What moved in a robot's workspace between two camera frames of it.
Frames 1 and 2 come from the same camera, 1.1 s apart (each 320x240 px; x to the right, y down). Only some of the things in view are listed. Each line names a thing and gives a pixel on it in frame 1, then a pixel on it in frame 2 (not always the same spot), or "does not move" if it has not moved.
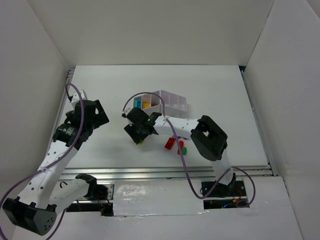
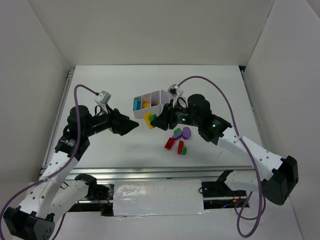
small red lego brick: x=181 y=144 does not move
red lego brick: x=169 y=143 does not move
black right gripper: x=136 y=132 -> x=169 y=116
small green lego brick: x=184 y=150 does not move
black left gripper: x=100 y=116 -> x=115 y=122
